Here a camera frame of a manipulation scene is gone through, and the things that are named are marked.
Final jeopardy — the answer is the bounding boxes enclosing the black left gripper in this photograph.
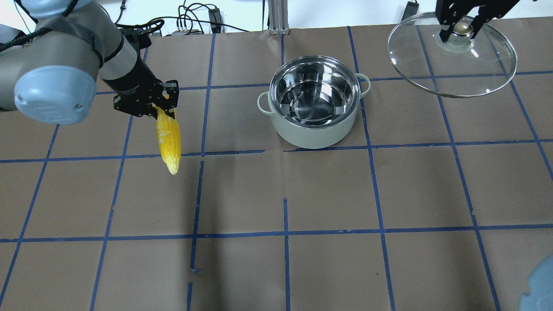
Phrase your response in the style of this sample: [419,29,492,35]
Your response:
[113,79,179,120]

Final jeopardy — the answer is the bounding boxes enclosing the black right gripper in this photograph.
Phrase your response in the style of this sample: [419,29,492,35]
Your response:
[435,0,519,41]

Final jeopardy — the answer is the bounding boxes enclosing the yellow corn cob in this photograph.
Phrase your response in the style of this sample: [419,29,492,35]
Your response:
[155,106,181,175]

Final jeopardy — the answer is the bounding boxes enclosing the glass pot lid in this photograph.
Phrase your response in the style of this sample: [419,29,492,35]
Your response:
[387,13,518,98]

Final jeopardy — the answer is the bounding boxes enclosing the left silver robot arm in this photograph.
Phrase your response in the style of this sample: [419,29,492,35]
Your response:
[0,0,179,125]

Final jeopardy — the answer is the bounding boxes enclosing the pale green steel pot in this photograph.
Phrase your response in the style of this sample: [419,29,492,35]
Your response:
[257,55,371,149]

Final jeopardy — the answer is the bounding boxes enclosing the usb hub strip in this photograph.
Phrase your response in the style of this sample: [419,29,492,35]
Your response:
[170,29,204,37]

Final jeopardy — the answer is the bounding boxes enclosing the black power adapter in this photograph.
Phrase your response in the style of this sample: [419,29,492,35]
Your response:
[209,8,223,34]

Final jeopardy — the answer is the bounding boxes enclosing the aluminium frame post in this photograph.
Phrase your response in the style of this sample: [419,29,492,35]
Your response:
[268,0,290,35]

